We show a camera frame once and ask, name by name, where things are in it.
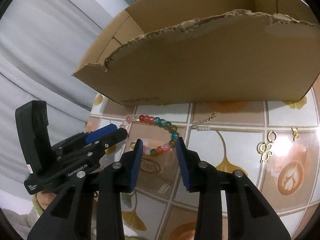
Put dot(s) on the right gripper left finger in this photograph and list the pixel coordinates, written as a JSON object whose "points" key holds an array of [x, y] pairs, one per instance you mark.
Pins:
{"points": [[69, 216]]}

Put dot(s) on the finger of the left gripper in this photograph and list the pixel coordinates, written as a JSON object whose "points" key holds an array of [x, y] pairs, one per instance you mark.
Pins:
{"points": [[96, 135], [110, 139]]}

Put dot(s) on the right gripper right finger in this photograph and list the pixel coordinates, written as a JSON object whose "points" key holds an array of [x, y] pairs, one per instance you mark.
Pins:
{"points": [[249, 214]]}

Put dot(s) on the small gold bow earring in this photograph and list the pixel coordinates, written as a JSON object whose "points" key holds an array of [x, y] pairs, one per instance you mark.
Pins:
{"points": [[295, 133]]}

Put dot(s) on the white curtain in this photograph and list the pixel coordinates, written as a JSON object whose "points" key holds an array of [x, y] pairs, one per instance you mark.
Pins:
{"points": [[42, 42]]}

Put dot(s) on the brown cardboard box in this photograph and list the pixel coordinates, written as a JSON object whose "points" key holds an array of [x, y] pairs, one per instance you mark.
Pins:
{"points": [[159, 52]]}

